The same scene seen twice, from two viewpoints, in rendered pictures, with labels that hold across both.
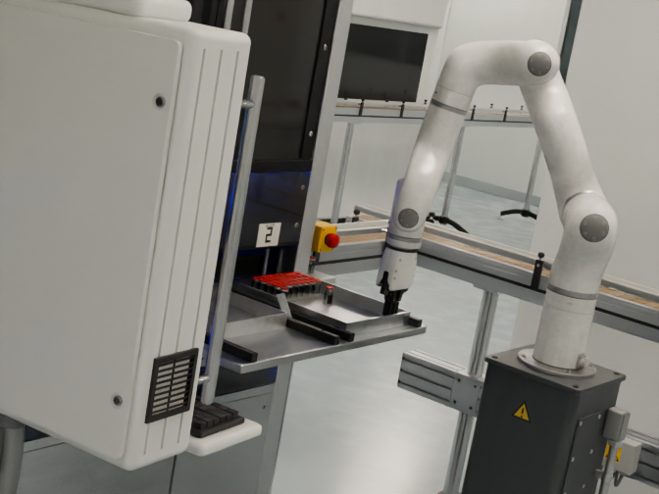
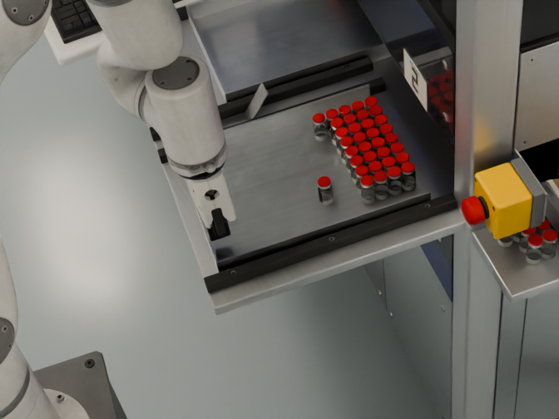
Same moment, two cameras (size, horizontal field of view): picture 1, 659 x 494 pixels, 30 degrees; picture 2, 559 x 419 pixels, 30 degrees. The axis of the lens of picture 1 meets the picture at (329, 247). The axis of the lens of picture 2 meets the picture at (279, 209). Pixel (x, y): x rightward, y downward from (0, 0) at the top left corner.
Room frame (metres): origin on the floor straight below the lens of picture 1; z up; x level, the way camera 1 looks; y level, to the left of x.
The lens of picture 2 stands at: (3.66, -0.83, 2.12)
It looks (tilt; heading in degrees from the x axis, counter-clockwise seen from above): 50 degrees down; 134
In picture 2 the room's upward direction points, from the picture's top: 11 degrees counter-clockwise
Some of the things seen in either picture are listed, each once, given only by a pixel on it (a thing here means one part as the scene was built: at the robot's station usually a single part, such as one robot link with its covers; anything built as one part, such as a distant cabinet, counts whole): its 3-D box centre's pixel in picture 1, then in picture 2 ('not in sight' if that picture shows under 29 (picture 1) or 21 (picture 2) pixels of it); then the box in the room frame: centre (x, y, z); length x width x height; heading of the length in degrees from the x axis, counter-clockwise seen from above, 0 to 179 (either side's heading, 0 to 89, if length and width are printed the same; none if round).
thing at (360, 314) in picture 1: (323, 304); (298, 175); (2.92, -0.01, 0.90); 0.34 x 0.26 x 0.04; 54
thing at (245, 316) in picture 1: (194, 304); (295, 27); (2.71, 0.28, 0.90); 0.34 x 0.26 x 0.04; 55
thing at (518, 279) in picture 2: (302, 275); (533, 252); (3.29, 0.06, 0.87); 0.14 x 0.13 x 0.02; 55
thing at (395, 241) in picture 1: (404, 240); (197, 150); (2.89, -0.17, 1.09); 0.09 x 0.08 x 0.03; 145
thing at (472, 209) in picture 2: (330, 240); (477, 209); (3.23, 0.00, 0.99); 0.04 x 0.04 x 0.04; 55
